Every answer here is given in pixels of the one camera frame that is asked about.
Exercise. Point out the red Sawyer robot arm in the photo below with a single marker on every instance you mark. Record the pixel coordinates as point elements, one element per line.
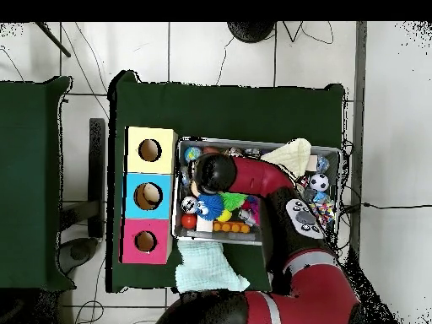
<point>263,175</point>

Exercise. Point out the shallow mesh bin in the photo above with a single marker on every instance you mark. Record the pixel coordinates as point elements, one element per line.
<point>219,236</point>

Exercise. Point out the wooden box with three holes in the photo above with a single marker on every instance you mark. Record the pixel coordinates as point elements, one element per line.
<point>148,168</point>

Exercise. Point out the green spiky rubber ball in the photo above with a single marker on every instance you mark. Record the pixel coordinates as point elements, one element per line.
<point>233,200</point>

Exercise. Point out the blue spiky rubber ball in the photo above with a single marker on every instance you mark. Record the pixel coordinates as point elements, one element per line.
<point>211,206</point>

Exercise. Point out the globe print ball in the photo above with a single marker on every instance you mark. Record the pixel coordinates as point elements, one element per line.
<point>193,153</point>

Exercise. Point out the red ball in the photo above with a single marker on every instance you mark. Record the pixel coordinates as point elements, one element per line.
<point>189,221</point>

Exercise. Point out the orange peg row toy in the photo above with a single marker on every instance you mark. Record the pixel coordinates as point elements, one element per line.
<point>231,227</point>

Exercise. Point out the tan round toy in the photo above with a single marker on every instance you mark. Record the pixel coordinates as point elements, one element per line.
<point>150,195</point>

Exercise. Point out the cream yellow cloth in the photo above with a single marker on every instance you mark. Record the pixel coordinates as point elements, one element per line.
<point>290,155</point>

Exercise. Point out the mint green cloth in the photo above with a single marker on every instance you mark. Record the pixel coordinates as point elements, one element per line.
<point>206,270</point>

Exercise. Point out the black and white soccer ball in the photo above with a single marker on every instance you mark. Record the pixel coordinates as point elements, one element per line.
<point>319,182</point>

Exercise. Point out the black round base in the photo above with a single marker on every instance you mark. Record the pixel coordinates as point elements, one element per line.
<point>251,32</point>

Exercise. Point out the grey rounded base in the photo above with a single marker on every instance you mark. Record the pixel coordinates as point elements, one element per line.
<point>79,253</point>

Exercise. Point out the black rod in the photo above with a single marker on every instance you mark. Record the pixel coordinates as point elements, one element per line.
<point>54,39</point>

